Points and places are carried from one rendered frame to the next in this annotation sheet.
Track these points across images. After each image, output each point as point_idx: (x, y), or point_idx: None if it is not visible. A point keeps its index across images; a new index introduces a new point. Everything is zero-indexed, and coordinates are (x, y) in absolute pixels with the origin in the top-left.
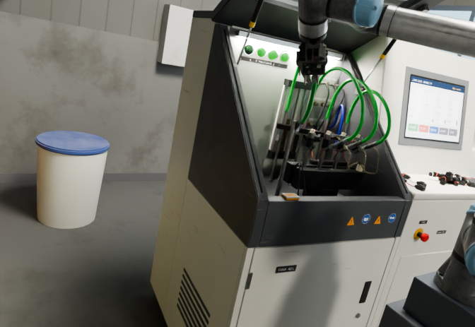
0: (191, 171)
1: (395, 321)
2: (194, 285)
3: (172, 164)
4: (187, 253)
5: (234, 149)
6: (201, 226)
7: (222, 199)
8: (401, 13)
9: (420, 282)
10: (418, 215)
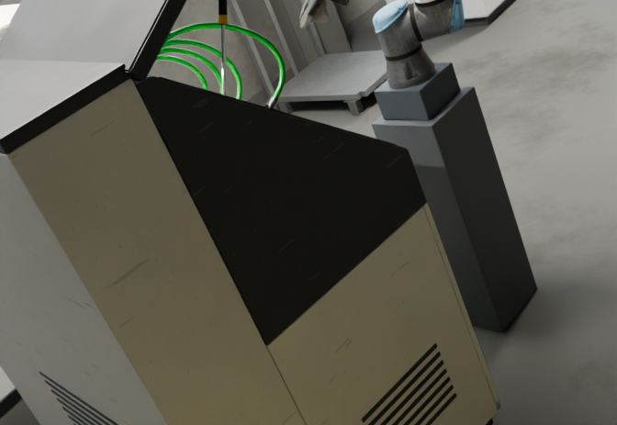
0: (268, 323)
1: (441, 127)
2: (393, 385)
3: (196, 420)
4: (353, 396)
5: (338, 162)
6: (351, 322)
7: (362, 232)
8: None
9: (423, 89)
10: None
